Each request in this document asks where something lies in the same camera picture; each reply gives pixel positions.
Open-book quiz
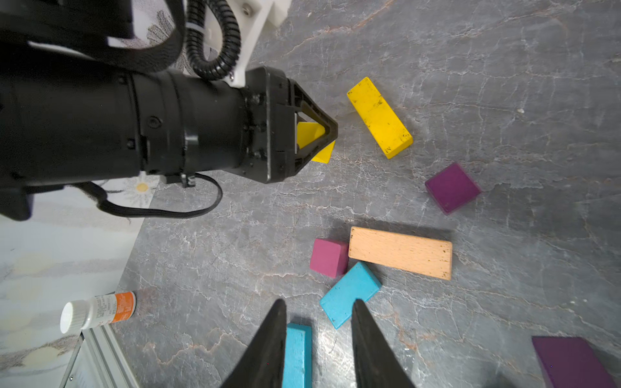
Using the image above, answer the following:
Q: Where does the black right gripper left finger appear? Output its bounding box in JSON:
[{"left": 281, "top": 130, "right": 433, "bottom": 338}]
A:
[{"left": 222, "top": 299, "right": 287, "bottom": 387}]

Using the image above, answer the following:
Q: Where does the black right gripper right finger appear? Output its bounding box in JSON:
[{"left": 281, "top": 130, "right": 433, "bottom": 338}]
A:
[{"left": 351, "top": 299, "right": 415, "bottom": 388}]

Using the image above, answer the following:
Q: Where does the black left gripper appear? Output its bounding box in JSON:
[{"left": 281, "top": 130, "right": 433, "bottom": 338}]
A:
[{"left": 229, "top": 67, "right": 338, "bottom": 184}]

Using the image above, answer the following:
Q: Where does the yellow chunky block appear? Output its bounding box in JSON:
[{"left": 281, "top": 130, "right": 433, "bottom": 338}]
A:
[{"left": 297, "top": 120, "right": 336, "bottom": 164}]

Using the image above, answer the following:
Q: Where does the long yellow block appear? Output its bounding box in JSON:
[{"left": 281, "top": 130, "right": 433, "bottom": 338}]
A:
[{"left": 347, "top": 77, "right": 413, "bottom": 159}]

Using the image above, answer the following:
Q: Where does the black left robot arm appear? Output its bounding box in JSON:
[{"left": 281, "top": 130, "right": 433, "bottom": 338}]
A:
[{"left": 1, "top": 1, "right": 338, "bottom": 221}]

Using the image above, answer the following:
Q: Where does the large teal flat block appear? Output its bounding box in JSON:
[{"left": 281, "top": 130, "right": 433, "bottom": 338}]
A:
[{"left": 281, "top": 323, "right": 312, "bottom": 388}]

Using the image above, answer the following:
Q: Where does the teal upright block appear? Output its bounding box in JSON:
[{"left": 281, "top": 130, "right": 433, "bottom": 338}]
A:
[{"left": 320, "top": 262, "right": 382, "bottom": 329}]

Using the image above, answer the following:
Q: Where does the magenta purple cube block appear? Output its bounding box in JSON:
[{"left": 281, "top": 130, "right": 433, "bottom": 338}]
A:
[{"left": 309, "top": 239, "right": 349, "bottom": 278}]

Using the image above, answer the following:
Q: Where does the tan long block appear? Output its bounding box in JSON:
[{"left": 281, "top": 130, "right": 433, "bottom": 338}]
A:
[{"left": 349, "top": 226, "right": 453, "bottom": 281}]

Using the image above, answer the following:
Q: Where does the white bottle left side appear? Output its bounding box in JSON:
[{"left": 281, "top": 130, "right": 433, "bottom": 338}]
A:
[{"left": 59, "top": 292, "right": 137, "bottom": 334}]

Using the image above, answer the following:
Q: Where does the purple triangular block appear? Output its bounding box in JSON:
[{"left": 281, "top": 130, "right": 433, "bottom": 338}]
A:
[{"left": 531, "top": 336, "right": 617, "bottom": 388}]

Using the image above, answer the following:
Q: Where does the black corrugated cable conduit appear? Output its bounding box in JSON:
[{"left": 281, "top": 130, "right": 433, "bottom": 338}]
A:
[{"left": 185, "top": 0, "right": 242, "bottom": 82}]

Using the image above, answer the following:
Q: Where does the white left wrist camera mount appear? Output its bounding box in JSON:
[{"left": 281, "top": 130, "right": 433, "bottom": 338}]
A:
[{"left": 204, "top": 0, "right": 292, "bottom": 89}]

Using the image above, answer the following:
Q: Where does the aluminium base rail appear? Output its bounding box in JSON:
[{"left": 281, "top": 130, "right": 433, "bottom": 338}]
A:
[{"left": 60, "top": 326, "right": 140, "bottom": 388}]

